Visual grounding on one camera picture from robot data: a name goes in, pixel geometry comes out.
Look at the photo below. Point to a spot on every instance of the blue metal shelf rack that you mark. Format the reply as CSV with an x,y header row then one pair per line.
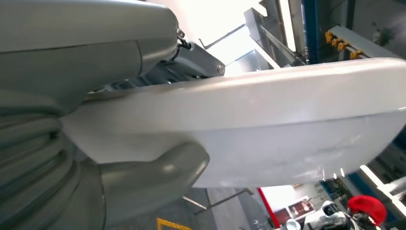
x,y
310,31

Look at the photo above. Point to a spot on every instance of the red barrier belt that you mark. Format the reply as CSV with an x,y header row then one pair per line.
x,y
268,206

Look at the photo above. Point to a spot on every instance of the red fuzzy round object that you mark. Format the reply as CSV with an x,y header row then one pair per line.
x,y
368,208

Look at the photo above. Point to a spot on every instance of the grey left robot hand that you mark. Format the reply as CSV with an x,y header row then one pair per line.
x,y
79,47

